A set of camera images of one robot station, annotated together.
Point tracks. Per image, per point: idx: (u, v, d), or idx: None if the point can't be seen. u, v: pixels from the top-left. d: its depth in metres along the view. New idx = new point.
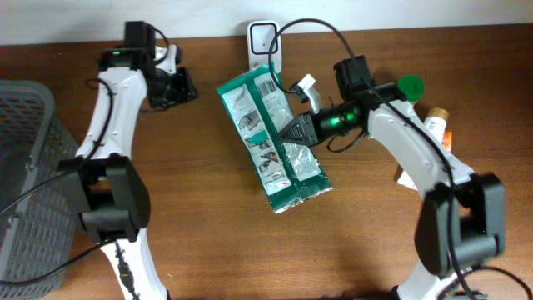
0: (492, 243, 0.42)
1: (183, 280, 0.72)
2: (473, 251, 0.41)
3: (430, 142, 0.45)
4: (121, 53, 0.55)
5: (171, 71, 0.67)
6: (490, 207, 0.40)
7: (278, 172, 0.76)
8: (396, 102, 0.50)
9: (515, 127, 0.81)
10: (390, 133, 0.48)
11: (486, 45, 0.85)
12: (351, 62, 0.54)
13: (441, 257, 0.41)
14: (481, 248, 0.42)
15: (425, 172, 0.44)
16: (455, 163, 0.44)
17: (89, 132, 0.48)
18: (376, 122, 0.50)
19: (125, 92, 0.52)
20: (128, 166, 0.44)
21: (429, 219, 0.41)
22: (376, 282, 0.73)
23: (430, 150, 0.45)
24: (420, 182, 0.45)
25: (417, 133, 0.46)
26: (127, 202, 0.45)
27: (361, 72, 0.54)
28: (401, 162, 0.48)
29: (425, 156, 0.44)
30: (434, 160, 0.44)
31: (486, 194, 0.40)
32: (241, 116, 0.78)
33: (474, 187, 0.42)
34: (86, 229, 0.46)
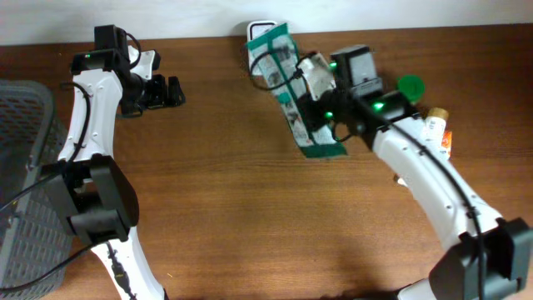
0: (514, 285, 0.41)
1: (182, 280, 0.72)
2: (496, 293, 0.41)
3: (453, 182, 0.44)
4: (92, 56, 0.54)
5: (147, 77, 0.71)
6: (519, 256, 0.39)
7: (302, 133, 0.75)
8: (409, 122, 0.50)
9: (517, 126, 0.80)
10: (406, 162, 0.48)
11: (488, 44, 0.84)
12: (356, 62, 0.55)
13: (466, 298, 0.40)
14: (504, 290, 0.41)
15: (447, 212, 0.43)
16: (480, 206, 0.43)
17: (70, 136, 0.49)
18: (390, 147, 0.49)
19: (102, 92, 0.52)
20: (112, 165, 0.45)
21: (455, 265, 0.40)
22: (377, 283, 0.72)
23: (453, 189, 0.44)
24: (437, 218, 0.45)
25: (440, 168, 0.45)
26: (113, 201, 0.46)
27: (365, 74, 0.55)
28: (415, 191, 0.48)
29: (446, 194, 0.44)
30: (455, 201, 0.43)
31: (516, 243, 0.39)
32: (266, 75, 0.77)
33: (500, 232, 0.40)
34: (77, 232, 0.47)
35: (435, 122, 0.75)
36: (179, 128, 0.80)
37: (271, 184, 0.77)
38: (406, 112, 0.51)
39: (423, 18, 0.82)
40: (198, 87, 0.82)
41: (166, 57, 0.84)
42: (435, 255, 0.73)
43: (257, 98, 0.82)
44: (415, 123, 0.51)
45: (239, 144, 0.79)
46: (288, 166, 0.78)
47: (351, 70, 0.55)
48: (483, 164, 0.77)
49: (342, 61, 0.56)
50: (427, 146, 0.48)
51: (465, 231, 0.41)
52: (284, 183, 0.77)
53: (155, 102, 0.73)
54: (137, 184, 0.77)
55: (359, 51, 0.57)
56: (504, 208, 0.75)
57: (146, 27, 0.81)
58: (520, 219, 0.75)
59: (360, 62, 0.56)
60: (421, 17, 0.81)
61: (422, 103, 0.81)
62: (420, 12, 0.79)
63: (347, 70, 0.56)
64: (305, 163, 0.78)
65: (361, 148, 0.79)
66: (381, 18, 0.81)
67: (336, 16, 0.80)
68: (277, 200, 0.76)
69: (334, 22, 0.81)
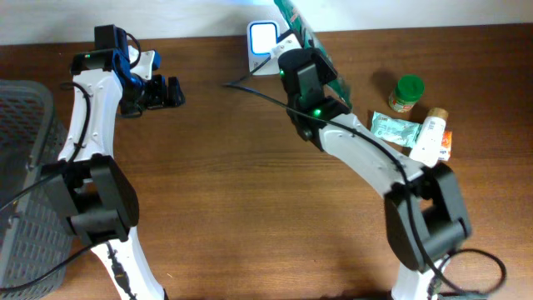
0: (459, 227, 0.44)
1: (182, 280, 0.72)
2: (443, 239, 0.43)
3: (381, 149, 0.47)
4: (92, 56, 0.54)
5: (147, 77, 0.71)
6: (447, 195, 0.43)
7: None
8: (341, 117, 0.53)
9: (518, 126, 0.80)
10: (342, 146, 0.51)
11: (488, 44, 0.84)
12: (299, 70, 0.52)
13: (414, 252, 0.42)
14: (450, 235, 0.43)
15: (380, 176, 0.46)
16: (407, 162, 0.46)
17: (70, 136, 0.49)
18: (328, 137, 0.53)
19: (102, 92, 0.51)
20: (112, 165, 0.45)
21: (394, 219, 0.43)
22: (377, 283, 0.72)
23: (383, 155, 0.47)
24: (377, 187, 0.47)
25: (369, 142, 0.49)
26: (114, 202, 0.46)
27: (310, 81, 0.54)
28: (356, 167, 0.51)
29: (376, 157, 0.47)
30: (386, 162, 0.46)
31: (440, 183, 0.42)
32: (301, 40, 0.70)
33: (429, 180, 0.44)
34: (77, 232, 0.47)
35: (435, 122, 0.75)
36: (179, 128, 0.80)
37: (271, 184, 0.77)
38: (340, 110, 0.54)
39: (425, 18, 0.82)
40: (198, 87, 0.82)
41: (166, 57, 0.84)
42: None
43: (257, 98, 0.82)
44: (346, 117, 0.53)
45: (239, 144, 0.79)
46: (288, 166, 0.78)
47: (296, 79, 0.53)
48: (483, 164, 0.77)
49: (288, 71, 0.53)
50: (359, 128, 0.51)
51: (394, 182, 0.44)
52: (284, 183, 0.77)
53: (154, 102, 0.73)
54: (137, 184, 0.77)
55: (305, 59, 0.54)
56: (503, 208, 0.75)
57: (147, 27, 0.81)
58: (520, 219, 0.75)
59: (307, 72, 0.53)
60: (423, 17, 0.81)
61: (423, 103, 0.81)
62: (420, 12, 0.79)
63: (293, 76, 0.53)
64: (305, 163, 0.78)
65: None
66: (382, 18, 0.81)
67: (337, 17, 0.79)
68: (277, 200, 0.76)
69: (334, 22, 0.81)
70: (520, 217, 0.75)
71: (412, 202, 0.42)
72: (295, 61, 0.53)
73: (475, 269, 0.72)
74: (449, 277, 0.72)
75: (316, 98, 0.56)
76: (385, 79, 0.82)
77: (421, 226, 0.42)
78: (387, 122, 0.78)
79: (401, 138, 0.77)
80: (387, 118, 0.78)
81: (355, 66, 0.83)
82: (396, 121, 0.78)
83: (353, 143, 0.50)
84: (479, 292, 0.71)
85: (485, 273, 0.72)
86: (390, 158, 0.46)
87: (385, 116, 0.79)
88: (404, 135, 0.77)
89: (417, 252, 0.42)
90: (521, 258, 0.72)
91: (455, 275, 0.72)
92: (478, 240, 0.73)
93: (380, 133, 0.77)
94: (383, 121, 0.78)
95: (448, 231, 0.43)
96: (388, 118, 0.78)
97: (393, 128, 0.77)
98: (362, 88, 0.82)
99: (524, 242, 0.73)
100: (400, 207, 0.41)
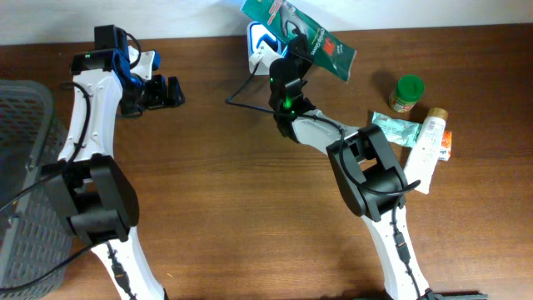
0: (396, 177, 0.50)
1: (183, 280, 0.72)
2: (382, 187, 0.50)
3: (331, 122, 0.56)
4: (92, 56, 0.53)
5: (147, 77, 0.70)
6: (378, 146, 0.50)
7: (334, 44, 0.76)
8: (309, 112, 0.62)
9: (517, 126, 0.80)
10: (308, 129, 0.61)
11: (488, 44, 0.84)
12: (277, 77, 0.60)
13: (356, 197, 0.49)
14: (389, 183, 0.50)
15: None
16: (350, 127, 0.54)
17: (69, 136, 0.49)
18: (299, 126, 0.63)
19: (102, 92, 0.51)
20: (112, 164, 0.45)
21: (336, 172, 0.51)
22: (376, 282, 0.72)
23: (333, 127, 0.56)
24: None
25: (324, 122, 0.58)
26: (113, 202, 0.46)
27: (287, 77, 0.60)
28: (319, 145, 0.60)
29: (325, 128, 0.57)
30: (334, 132, 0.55)
31: (372, 138, 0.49)
32: (293, 21, 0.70)
33: (363, 137, 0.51)
34: (76, 232, 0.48)
35: (435, 122, 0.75)
36: (179, 128, 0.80)
37: (270, 184, 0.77)
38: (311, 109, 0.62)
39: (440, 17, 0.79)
40: (198, 88, 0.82)
41: (166, 57, 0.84)
42: (435, 255, 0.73)
43: (256, 98, 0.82)
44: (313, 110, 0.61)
45: (239, 144, 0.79)
46: (288, 167, 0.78)
47: (284, 90, 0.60)
48: (483, 163, 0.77)
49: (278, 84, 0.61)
50: (320, 115, 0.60)
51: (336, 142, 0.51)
52: (284, 183, 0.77)
53: (155, 102, 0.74)
54: (137, 185, 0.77)
55: (292, 72, 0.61)
56: (503, 207, 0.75)
57: (146, 27, 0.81)
58: (520, 219, 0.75)
59: (294, 85, 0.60)
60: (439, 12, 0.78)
61: (422, 103, 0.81)
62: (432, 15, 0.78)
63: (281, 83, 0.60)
64: (305, 163, 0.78)
65: None
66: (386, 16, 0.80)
67: (338, 17, 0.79)
68: (277, 200, 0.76)
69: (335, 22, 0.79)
70: (520, 217, 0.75)
71: (346, 155, 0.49)
72: (284, 74, 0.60)
73: (475, 269, 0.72)
74: (449, 277, 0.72)
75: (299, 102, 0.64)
76: (385, 80, 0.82)
77: (358, 175, 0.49)
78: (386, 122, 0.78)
79: (401, 138, 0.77)
80: (387, 119, 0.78)
81: (354, 66, 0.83)
82: (396, 121, 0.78)
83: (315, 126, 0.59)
84: (479, 292, 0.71)
85: (484, 273, 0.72)
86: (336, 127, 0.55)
87: (385, 117, 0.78)
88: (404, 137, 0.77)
89: (357, 196, 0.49)
90: (521, 258, 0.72)
91: (456, 275, 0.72)
92: (478, 240, 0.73)
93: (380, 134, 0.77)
94: (383, 122, 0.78)
95: (386, 177, 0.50)
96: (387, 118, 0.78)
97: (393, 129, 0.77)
98: (362, 88, 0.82)
99: (523, 242, 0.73)
100: (337, 158, 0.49)
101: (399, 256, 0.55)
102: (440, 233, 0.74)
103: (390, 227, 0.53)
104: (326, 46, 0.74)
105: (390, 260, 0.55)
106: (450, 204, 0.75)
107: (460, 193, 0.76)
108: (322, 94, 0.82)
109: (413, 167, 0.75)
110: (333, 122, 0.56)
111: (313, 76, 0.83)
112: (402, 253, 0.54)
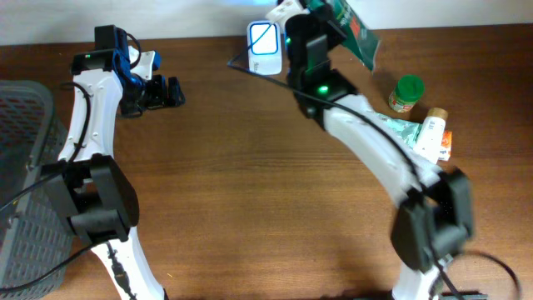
0: (465, 234, 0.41)
1: (183, 280, 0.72)
2: (449, 243, 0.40)
3: (393, 143, 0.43)
4: (92, 56, 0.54)
5: (147, 77, 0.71)
6: (460, 202, 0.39)
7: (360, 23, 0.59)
8: (347, 99, 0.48)
9: (517, 126, 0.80)
10: (351, 136, 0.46)
11: (487, 44, 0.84)
12: (295, 37, 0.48)
13: (419, 253, 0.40)
14: (455, 239, 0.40)
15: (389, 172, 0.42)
16: (420, 162, 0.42)
17: (70, 136, 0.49)
18: (334, 120, 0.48)
19: (102, 92, 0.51)
20: (112, 164, 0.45)
21: (402, 222, 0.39)
22: (377, 282, 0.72)
23: (395, 152, 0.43)
24: (385, 181, 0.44)
25: (381, 136, 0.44)
26: (113, 202, 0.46)
27: (308, 34, 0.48)
28: (362, 157, 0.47)
29: (385, 155, 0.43)
30: (397, 158, 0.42)
31: (456, 192, 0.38)
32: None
33: (442, 184, 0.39)
34: (76, 232, 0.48)
35: (434, 121, 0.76)
36: (179, 128, 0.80)
37: (270, 184, 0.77)
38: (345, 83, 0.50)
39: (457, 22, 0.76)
40: (198, 88, 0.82)
41: (166, 57, 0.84)
42: None
43: (256, 98, 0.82)
44: (354, 98, 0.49)
45: (239, 144, 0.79)
46: (288, 167, 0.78)
47: (305, 51, 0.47)
48: (483, 164, 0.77)
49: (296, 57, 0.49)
50: (367, 114, 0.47)
51: (405, 185, 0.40)
52: (285, 183, 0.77)
53: (155, 102, 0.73)
54: (137, 184, 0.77)
55: (314, 28, 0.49)
56: (504, 208, 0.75)
57: (147, 27, 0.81)
58: (520, 218, 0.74)
59: (316, 44, 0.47)
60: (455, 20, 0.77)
61: (422, 103, 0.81)
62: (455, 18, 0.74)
63: (299, 53, 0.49)
64: (306, 163, 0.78)
65: None
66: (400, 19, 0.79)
67: None
68: (277, 200, 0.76)
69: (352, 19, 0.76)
70: (521, 217, 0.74)
71: (425, 210, 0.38)
72: (304, 31, 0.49)
73: (475, 269, 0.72)
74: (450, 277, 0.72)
75: (322, 74, 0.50)
76: (385, 80, 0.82)
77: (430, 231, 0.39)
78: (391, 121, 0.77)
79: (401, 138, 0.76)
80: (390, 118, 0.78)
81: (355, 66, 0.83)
82: (396, 121, 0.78)
83: (362, 135, 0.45)
84: (479, 292, 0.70)
85: (484, 273, 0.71)
86: (401, 156, 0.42)
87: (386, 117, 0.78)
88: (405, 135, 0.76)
89: (422, 252, 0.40)
90: (522, 258, 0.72)
91: (456, 275, 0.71)
92: (478, 240, 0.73)
93: None
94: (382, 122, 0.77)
95: (455, 236, 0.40)
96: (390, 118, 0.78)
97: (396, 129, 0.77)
98: (362, 88, 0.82)
99: (524, 242, 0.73)
100: (414, 215, 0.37)
101: (430, 293, 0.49)
102: None
103: (436, 272, 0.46)
104: (352, 24, 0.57)
105: (416, 290, 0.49)
106: None
107: None
108: None
109: None
110: (396, 143, 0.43)
111: None
112: (434, 292, 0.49)
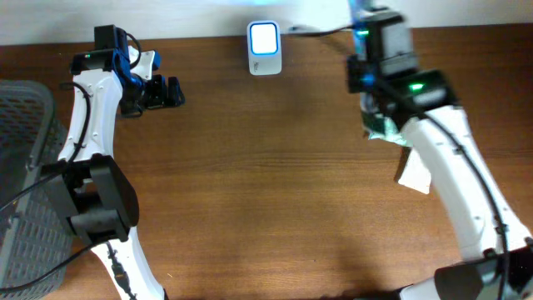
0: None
1: (183, 280, 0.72)
2: None
3: (486, 191, 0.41)
4: (92, 56, 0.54)
5: (147, 77, 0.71)
6: None
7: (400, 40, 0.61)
8: (446, 110, 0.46)
9: (515, 126, 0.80)
10: (436, 158, 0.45)
11: (486, 45, 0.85)
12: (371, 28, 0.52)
13: None
14: None
15: (469, 219, 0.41)
16: (510, 220, 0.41)
17: (70, 135, 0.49)
18: (416, 130, 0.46)
19: (102, 92, 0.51)
20: (112, 164, 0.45)
21: (467, 275, 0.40)
22: (376, 282, 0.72)
23: (485, 201, 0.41)
24: (456, 222, 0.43)
25: (470, 171, 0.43)
26: (113, 202, 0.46)
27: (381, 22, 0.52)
28: (432, 175, 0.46)
29: (467, 204, 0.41)
30: (487, 211, 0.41)
31: None
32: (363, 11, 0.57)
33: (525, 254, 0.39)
34: (76, 233, 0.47)
35: None
36: (179, 128, 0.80)
37: (271, 184, 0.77)
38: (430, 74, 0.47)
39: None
40: (198, 88, 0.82)
41: (166, 57, 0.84)
42: (435, 255, 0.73)
43: (256, 97, 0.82)
44: (451, 112, 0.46)
45: (239, 144, 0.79)
46: (288, 167, 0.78)
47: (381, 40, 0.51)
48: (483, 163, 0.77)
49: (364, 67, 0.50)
50: (465, 143, 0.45)
51: (490, 247, 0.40)
52: (285, 183, 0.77)
53: (155, 102, 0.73)
54: (137, 184, 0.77)
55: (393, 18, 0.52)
56: None
57: (147, 27, 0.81)
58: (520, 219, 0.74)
59: (392, 34, 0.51)
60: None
61: None
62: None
63: (378, 50, 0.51)
64: (306, 163, 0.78)
65: (361, 149, 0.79)
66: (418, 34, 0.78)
67: (338, 17, 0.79)
68: (277, 200, 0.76)
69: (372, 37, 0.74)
70: (520, 217, 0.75)
71: (499, 277, 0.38)
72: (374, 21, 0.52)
73: None
74: None
75: (400, 74, 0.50)
76: None
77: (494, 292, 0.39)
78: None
79: None
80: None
81: None
82: None
83: (455, 160, 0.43)
84: None
85: None
86: (494, 210, 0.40)
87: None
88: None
89: None
90: None
91: None
92: None
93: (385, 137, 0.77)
94: None
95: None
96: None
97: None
98: None
99: None
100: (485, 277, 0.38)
101: None
102: (440, 233, 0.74)
103: None
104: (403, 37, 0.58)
105: None
106: None
107: None
108: (323, 95, 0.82)
109: (414, 168, 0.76)
110: (489, 192, 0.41)
111: (313, 76, 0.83)
112: None
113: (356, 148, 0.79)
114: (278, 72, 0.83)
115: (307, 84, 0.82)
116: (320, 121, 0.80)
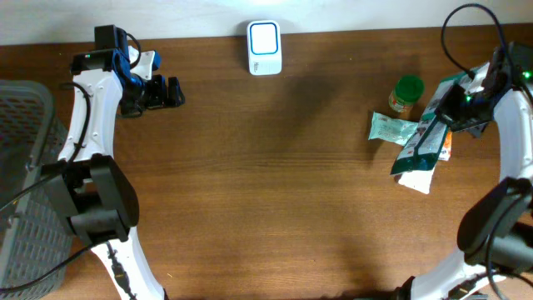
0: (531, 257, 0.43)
1: (183, 280, 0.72)
2: (506, 247, 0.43)
3: None
4: (92, 56, 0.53)
5: (147, 77, 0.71)
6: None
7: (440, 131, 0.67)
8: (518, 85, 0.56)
9: None
10: (511, 112, 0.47)
11: (489, 43, 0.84)
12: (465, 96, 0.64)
13: (479, 231, 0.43)
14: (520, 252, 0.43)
15: (518, 162, 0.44)
16: None
17: (69, 136, 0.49)
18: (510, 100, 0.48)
19: (102, 92, 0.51)
20: (112, 164, 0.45)
21: (487, 198, 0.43)
22: (376, 282, 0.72)
23: None
24: (506, 161, 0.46)
25: None
26: (113, 202, 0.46)
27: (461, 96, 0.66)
28: (500, 127, 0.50)
29: (527, 147, 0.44)
30: None
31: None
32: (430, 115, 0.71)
33: None
34: (77, 232, 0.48)
35: None
36: (179, 128, 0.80)
37: (271, 184, 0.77)
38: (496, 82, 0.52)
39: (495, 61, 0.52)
40: (198, 88, 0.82)
41: (166, 57, 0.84)
42: (434, 255, 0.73)
43: (257, 97, 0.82)
44: None
45: (239, 144, 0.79)
46: (288, 167, 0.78)
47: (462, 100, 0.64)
48: (483, 164, 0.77)
49: (465, 92, 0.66)
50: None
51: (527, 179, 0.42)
52: (285, 183, 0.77)
53: (155, 102, 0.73)
54: (137, 185, 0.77)
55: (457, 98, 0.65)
56: None
57: (146, 27, 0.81)
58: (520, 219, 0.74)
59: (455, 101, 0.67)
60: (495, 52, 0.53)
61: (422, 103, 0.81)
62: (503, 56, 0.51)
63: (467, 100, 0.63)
64: (306, 163, 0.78)
65: (361, 149, 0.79)
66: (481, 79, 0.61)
67: (339, 17, 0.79)
68: (278, 200, 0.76)
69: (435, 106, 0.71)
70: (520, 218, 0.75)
71: (523, 203, 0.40)
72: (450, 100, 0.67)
73: None
74: None
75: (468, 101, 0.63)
76: (386, 80, 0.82)
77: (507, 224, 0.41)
78: (405, 148, 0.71)
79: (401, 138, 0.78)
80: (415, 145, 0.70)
81: (355, 66, 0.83)
82: (396, 121, 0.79)
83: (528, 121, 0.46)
84: (479, 292, 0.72)
85: None
86: None
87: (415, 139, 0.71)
88: (415, 160, 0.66)
89: (488, 230, 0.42)
90: None
91: None
92: None
93: (380, 133, 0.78)
94: (382, 122, 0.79)
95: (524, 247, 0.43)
96: (408, 143, 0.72)
97: (406, 154, 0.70)
98: (362, 88, 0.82)
99: None
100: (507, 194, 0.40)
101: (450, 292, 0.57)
102: (440, 233, 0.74)
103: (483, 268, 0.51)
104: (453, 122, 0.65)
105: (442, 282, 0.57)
106: (450, 204, 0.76)
107: (459, 193, 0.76)
108: (323, 95, 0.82)
109: None
110: None
111: (314, 76, 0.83)
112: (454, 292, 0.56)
113: (356, 148, 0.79)
114: (278, 72, 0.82)
115: (307, 84, 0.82)
116: (320, 121, 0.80)
